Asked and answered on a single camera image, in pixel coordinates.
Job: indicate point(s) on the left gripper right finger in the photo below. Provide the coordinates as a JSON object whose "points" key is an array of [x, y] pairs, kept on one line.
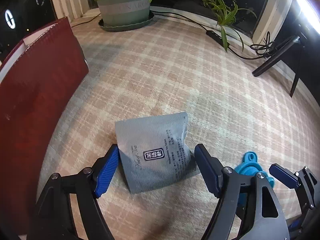
{"points": [[211, 170]]}

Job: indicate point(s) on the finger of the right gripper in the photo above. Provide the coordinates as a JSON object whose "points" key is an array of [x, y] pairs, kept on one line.
{"points": [[285, 176]]}

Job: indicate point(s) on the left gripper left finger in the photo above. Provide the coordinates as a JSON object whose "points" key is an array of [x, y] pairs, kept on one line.
{"points": [[104, 169]]}

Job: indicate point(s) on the blue collapsible funnel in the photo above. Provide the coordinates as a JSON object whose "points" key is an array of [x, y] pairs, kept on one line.
{"points": [[250, 167]]}

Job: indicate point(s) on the grey foil sachet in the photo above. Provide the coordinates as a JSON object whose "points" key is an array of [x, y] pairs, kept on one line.
{"points": [[153, 152]]}

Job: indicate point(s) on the dark red storage box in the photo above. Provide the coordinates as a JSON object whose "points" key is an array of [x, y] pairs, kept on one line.
{"points": [[38, 78]]}

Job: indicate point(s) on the black tripod stand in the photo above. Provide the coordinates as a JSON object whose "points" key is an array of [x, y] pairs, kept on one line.
{"points": [[281, 50]]}

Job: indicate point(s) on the black power strip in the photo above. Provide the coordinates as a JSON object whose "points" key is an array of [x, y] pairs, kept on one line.
{"points": [[217, 38]]}

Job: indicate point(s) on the potted spider plant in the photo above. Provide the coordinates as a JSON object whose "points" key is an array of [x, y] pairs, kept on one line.
{"points": [[120, 15]]}

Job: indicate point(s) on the white window frame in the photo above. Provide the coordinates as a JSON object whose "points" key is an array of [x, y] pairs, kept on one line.
{"points": [[271, 20]]}

